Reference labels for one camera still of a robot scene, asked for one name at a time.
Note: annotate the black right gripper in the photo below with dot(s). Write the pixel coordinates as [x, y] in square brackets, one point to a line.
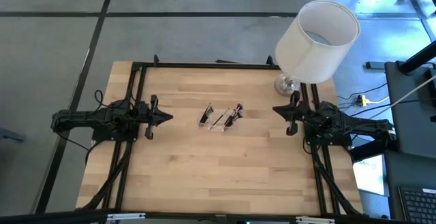
[294, 115]

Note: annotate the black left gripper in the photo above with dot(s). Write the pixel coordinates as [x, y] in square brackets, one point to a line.
[151, 116]

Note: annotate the clear plastic brush organizer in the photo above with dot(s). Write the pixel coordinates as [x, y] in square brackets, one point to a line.
[216, 113]

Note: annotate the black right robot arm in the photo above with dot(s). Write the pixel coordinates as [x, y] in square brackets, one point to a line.
[347, 123]

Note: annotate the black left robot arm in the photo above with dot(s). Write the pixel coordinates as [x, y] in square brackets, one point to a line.
[85, 116]

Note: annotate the white shade table lamp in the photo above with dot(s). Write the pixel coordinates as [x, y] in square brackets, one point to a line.
[316, 53]

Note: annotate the black diagonal beam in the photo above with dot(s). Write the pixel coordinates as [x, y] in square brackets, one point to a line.
[374, 147]

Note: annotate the grey floor bar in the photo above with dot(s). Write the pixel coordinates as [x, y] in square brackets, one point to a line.
[374, 65]

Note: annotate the white panel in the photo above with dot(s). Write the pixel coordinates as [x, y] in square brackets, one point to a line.
[368, 174]

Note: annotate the dark grey desk panel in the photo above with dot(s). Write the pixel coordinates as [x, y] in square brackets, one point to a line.
[412, 128]

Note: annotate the dark laptop body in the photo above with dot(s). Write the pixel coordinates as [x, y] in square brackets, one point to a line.
[408, 169]

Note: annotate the black crossbar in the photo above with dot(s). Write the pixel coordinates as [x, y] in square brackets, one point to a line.
[68, 217]

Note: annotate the black pole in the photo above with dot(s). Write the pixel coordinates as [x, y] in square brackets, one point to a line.
[417, 59]

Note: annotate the black keyboard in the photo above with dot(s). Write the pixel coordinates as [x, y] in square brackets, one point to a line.
[419, 205]

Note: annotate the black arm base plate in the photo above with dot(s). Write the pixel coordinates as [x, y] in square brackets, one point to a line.
[102, 136]
[340, 141]

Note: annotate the black aluminium table frame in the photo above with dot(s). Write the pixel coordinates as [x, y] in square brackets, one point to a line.
[221, 65]

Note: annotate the silver bracket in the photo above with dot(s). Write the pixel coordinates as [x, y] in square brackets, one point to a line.
[126, 216]
[315, 220]

